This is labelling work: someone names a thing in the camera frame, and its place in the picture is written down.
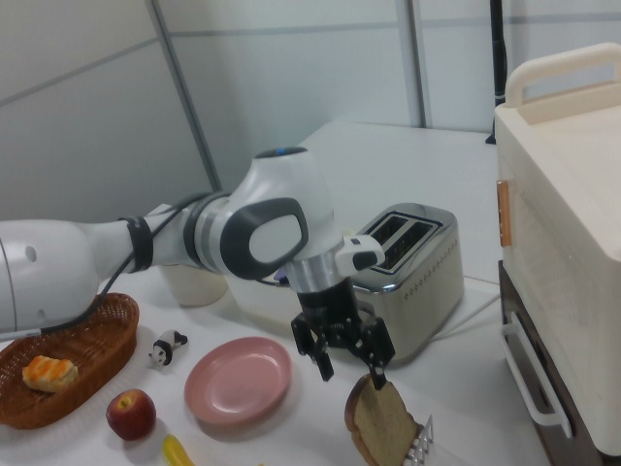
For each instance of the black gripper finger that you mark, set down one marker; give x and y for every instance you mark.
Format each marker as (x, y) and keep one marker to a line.
(376, 374)
(326, 365)

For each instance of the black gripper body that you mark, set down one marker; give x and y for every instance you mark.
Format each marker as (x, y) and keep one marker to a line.
(335, 310)

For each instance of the brown bread slice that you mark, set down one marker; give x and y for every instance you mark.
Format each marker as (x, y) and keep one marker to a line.
(381, 421)

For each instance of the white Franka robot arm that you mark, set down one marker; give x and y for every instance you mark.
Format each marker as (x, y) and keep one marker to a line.
(271, 233)

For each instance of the silver two-slot toaster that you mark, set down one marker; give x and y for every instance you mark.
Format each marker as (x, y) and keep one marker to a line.
(417, 264)

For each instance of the pink plastic plate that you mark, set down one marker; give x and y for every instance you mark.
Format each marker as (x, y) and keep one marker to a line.
(238, 381)

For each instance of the white cup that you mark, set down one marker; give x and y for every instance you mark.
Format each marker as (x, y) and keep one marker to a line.
(194, 284)

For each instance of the small panda figurine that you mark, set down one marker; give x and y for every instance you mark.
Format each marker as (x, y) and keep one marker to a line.
(166, 347)

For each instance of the yellow banana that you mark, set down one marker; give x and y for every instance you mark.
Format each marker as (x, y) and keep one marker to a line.
(177, 452)

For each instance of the red apple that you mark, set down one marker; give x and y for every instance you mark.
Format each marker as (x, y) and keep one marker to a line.
(131, 414)

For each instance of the cream toy oven cabinet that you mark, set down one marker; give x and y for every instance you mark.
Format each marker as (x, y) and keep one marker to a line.
(563, 252)

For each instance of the brown wicker basket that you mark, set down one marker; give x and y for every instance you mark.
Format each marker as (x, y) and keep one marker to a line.
(73, 359)

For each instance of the orange glazed pastry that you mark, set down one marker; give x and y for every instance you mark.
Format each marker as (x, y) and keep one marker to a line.
(49, 373)

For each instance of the black pole stand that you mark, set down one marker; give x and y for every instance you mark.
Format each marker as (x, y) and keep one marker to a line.
(498, 58)

